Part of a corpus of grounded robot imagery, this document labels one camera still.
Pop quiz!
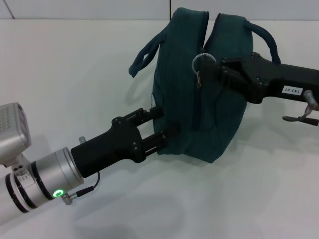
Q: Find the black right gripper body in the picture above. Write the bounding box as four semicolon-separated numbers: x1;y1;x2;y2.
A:
238;53;319;105

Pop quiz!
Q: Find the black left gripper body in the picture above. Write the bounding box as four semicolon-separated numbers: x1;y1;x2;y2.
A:
70;116;148;179

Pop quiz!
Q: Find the dark teal fabric lunch bag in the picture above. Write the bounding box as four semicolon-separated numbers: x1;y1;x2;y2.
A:
128;6;282;164

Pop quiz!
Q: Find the left arm connector cable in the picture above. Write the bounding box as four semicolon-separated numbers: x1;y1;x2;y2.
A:
61;136;101;205

